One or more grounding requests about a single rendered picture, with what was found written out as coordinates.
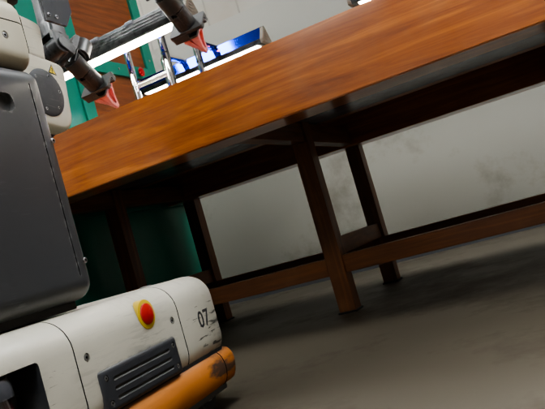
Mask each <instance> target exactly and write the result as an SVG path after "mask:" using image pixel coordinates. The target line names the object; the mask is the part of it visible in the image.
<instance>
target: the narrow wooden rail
mask: <svg viewBox="0 0 545 409"><path fill-rule="evenodd" d="M544 45H545V43H542V44H541V45H536V46H534V47H531V48H529V49H527V50H523V51H520V52H517V53H515V54H511V55H509V56H506V57H504V58H500V59H497V60H495V61H493V62H489V63H486V64H483V65H482V66H479V67H475V68H472V69H470V70H468V71H463V72H461V73H459V74H456V75H452V76H449V77H447V78H445V79H442V80H438V81H436V82H434V83H431V84H427V85H424V86H422V87H420V88H416V89H413V90H411V91H409V92H406V93H402V94H400V95H397V96H395V97H390V98H389V99H386V100H383V101H379V102H376V103H375V104H372V105H368V106H365V107H363V108H361V109H358V110H354V111H352V112H349V113H347V114H343V115H341V116H338V117H336V118H331V119H329V120H327V121H324V122H322V123H317V124H316V125H322V124H325V123H328V122H331V121H333V120H336V119H339V118H342V117H345V116H347V115H350V114H353V113H356V112H359V111H361V110H365V109H367V108H370V107H372V106H375V105H379V104H381V103H384V102H386V101H390V100H392V99H395V98H398V97H402V96H404V95H406V94H409V93H413V92H415V91H418V90H420V89H423V88H427V87H429V86H432V85H434V84H438V83H440V82H443V81H446V80H450V79H452V78H454V77H457V76H459V75H464V74H465V73H468V72H471V71H475V70H478V69H479V68H482V67H486V66H489V65H491V64H493V63H496V62H500V61H503V60H505V59H507V58H511V57H514V56H517V55H519V54H523V53H525V52H528V51H530V50H534V49H537V48H539V47H542V46H544ZM263 145H264V144H259V145H256V146H254V147H251V148H248V149H245V150H243V151H240V152H237V153H234V154H231V155H229V156H226V157H223V158H220V159H217V160H215V161H211V162H209V163H206V164H203V165H201V166H197V167H195V168H192V169H189V170H186V171H183V172H181V173H178V174H175V175H172V176H170V177H167V178H164V179H161V180H158V181H156V182H153V183H150V184H147V185H144V186H142V187H138V188H136V189H141V188H144V187H148V186H150V185H153V184H155V183H159V182H161V181H164V180H167V179H171V178H173V177H175V176H178V175H180V174H185V173H187V172H189V171H192V170H196V169H199V168H200V167H203V166H207V165H210V164H213V163H214V162H217V161H221V160H224V159H226V158H228V157H232V156H235V155H238V154H240V153H244V152H246V151H249V150H251V149H255V148H258V147H260V146H263Z"/></svg>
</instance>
